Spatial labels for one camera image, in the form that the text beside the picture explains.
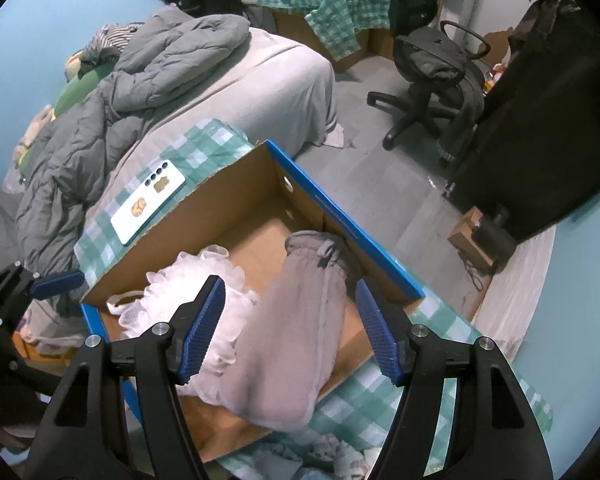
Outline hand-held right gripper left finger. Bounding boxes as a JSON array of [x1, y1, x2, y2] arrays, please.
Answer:
[[22, 275, 227, 480]]

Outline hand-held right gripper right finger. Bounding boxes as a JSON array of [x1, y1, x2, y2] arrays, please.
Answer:
[[355, 280, 556, 480]]

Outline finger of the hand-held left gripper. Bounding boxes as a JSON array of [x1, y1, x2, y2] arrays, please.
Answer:
[[0, 261, 85, 328]]

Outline grey-pink sweatpants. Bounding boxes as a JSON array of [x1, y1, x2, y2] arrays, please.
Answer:
[[217, 230, 366, 433]]

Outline blue-rimmed cardboard box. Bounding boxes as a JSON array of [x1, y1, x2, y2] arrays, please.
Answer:
[[80, 140, 426, 463]]

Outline white smartphone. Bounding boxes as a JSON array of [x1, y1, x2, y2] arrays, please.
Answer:
[[110, 160, 186, 247]]

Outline small brown cardboard box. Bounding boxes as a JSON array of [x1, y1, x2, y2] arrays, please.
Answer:
[[447, 207, 503, 276]]

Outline white patterned cloth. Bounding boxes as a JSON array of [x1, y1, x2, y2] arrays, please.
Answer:
[[250, 432, 381, 480]]

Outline black device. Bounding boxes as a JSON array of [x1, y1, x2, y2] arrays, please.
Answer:
[[472, 205, 516, 263]]

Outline beige plush toy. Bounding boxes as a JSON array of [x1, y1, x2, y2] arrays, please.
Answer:
[[12, 105, 56, 171]]

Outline green checkered cloth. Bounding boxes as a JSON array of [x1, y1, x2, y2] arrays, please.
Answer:
[[74, 119, 553, 480]]

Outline green pillow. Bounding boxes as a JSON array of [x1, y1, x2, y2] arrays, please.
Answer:
[[52, 67, 111, 116]]

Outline white cloth scrap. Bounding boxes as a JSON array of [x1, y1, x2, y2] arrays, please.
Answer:
[[322, 122, 346, 150]]

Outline grey quilted duvet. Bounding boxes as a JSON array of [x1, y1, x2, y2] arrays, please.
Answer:
[[15, 12, 251, 311]]

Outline grey striped cloth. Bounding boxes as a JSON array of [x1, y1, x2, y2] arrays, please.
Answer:
[[82, 24, 146, 63]]

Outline bed with grey sheet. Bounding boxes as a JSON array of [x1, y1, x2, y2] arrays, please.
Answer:
[[0, 25, 556, 376]]

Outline large dark cloth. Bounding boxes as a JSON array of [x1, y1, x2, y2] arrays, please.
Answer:
[[450, 0, 600, 241]]

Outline grey jacket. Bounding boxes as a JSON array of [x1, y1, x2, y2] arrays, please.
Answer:
[[392, 27, 486, 166]]

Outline large brown cardboard box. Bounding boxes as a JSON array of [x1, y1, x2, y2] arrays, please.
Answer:
[[272, 7, 396, 73]]

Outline torn brown cardboard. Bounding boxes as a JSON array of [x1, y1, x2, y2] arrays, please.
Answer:
[[485, 27, 518, 66]]

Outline green checkered tablecloth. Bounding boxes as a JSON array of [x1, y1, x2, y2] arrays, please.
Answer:
[[257, 0, 391, 63]]

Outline black cable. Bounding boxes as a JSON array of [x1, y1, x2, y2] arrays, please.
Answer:
[[455, 247, 486, 291]]

